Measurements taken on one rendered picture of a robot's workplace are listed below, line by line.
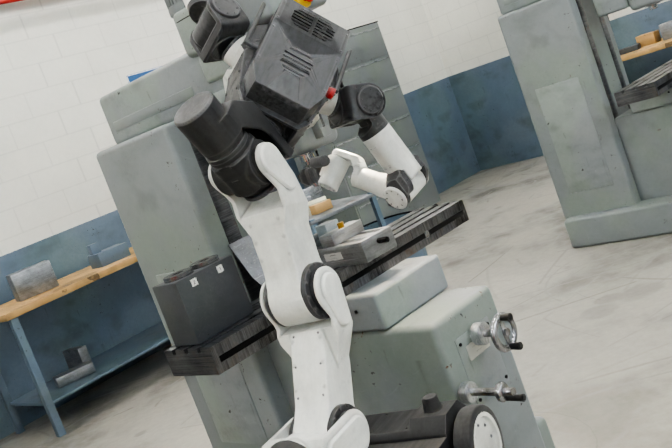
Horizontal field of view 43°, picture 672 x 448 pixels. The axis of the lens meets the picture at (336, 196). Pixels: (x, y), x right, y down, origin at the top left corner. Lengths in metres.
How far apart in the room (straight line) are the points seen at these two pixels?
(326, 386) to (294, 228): 0.39
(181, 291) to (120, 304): 4.73
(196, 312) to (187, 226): 0.66
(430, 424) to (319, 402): 0.30
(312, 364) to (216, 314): 0.46
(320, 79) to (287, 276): 0.50
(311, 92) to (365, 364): 1.01
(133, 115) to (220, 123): 1.35
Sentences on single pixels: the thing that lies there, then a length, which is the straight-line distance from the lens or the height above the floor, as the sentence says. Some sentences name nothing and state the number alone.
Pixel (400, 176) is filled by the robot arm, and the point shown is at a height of 1.18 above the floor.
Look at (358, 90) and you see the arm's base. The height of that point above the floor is 1.44.
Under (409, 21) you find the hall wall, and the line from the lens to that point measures 10.25.
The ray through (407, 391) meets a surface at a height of 0.52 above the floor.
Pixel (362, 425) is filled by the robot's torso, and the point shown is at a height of 0.69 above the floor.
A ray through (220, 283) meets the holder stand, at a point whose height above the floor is 1.06.
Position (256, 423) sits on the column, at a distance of 3.25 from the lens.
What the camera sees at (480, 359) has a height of 0.55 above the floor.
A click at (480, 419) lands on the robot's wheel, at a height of 0.55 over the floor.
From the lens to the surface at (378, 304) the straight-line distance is 2.62.
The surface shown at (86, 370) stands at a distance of 6.35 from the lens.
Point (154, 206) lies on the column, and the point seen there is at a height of 1.30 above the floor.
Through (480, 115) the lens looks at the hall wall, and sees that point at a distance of 10.37.
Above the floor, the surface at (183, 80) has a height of 1.68.
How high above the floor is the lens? 1.45
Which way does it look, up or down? 6 degrees down
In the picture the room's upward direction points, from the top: 20 degrees counter-clockwise
